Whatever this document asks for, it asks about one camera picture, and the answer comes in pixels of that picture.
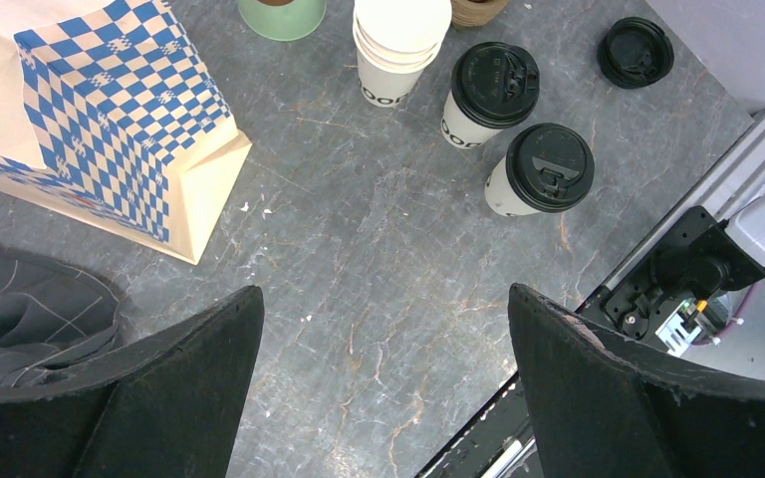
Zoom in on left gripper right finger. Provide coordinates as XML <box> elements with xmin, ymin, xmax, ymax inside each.
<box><xmin>508</xmin><ymin>284</ymin><xmax>765</xmax><ymax>477</ymax></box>

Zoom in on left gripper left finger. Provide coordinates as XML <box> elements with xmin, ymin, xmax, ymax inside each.
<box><xmin>0</xmin><ymin>286</ymin><xmax>265</xmax><ymax>477</ymax></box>

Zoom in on brown paper bag blue handles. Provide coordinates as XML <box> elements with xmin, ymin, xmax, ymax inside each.
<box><xmin>0</xmin><ymin>1</ymin><xmax>251</xmax><ymax>264</ymax></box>

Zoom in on black plastic cup lid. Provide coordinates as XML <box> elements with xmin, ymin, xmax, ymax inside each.
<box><xmin>451</xmin><ymin>42</ymin><xmax>541</xmax><ymax>129</ymax></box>

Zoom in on stack of paper cups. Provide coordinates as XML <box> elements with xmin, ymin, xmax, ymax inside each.
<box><xmin>352</xmin><ymin>0</ymin><xmax>452</xmax><ymax>108</ymax></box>

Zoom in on white paper coffee cup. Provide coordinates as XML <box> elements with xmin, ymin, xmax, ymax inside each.
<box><xmin>441</xmin><ymin>94</ymin><xmax>500</xmax><ymax>149</ymax></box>

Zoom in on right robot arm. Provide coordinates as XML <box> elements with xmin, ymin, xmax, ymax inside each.
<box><xmin>649</xmin><ymin>110</ymin><xmax>765</xmax><ymax>299</ymax></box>

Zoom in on dark grey cloth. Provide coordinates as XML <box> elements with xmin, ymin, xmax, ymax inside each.
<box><xmin>0</xmin><ymin>250</ymin><xmax>124</xmax><ymax>388</ymax></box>

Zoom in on remaining black lid stack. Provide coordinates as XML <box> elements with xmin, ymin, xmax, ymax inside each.
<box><xmin>597</xmin><ymin>17</ymin><xmax>675</xmax><ymax>90</ymax></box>

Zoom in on green straw holder cup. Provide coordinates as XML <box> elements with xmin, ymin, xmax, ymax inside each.
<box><xmin>237</xmin><ymin>0</ymin><xmax>328</xmax><ymax>42</ymax></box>

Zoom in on brown cardboard cup carrier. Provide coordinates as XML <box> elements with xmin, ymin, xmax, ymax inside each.
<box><xmin>451</xmin><ymin>0</ymin><xmax>510</xmax><ymax>29</ymax></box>

